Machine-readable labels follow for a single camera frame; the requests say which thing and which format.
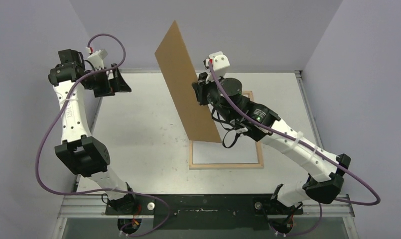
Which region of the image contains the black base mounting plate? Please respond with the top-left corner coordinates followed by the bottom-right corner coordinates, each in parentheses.
top-left (105, 194), bottom-right (303, 234)

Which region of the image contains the brown backing board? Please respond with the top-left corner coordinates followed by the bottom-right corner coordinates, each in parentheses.
top-left (154, 21), bottom-right (221, 143)

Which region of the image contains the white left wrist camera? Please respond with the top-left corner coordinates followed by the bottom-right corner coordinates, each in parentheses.
top-left (86, 49), bottom-right (108, 70)

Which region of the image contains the printed colour photo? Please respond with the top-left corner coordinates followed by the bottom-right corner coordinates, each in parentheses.
top-left (189, 132), bottom-right (264, 167)

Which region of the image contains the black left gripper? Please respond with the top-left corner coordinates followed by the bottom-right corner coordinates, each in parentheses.
top-left (85, 64), bottom-right (131, 98)

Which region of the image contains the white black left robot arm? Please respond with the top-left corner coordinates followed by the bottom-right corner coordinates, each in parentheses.
top-left (48, 48), bottom-right (138, 215)

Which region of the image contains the aluminium front rail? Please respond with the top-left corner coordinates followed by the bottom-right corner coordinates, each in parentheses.
top-left (58, 195), bottom-right (355, 219)

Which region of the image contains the light wooden picture frame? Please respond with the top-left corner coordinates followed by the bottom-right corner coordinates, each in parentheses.
top-left (188, 91), bottom-right (265, 170)

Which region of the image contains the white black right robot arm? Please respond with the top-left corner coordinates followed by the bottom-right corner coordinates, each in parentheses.
top-left (191, 72), bottom-right (351, 214)

